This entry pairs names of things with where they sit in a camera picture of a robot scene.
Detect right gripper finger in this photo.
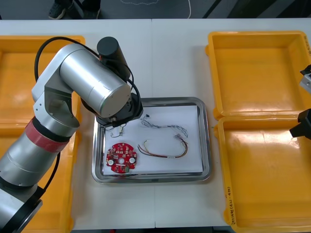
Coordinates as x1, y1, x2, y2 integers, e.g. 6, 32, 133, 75
289, 122, 311, 141
297, 109, 311, 125

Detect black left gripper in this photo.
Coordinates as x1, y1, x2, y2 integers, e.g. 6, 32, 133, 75
96, 93, 144, 127

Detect small metal solenoid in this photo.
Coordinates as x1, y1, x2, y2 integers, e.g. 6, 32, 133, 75
108, 122, 127, 139

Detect red yellow wire harness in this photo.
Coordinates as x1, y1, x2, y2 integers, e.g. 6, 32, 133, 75
137, 139, 190, 159

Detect round red circuit board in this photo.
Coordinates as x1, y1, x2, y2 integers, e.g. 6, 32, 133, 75
105, 142, 142, 175

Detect yellow-orange plastic bin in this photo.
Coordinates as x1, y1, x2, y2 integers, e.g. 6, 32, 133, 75
0, 122, 82, 232
205, 31, 311, 120
213, 116, 311, 232
0, 35, 86, 131

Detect white sheet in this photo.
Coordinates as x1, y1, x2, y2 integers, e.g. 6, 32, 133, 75
103, 105, 204, 176

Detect steel tray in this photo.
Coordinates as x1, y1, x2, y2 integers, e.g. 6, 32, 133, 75
91, 97, 212, 184

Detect person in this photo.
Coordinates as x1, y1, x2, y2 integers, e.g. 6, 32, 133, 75
48, 0, 102, 20

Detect blue-white twisted wire harness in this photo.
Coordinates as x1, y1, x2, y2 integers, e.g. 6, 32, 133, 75
139, 115, 190, 141

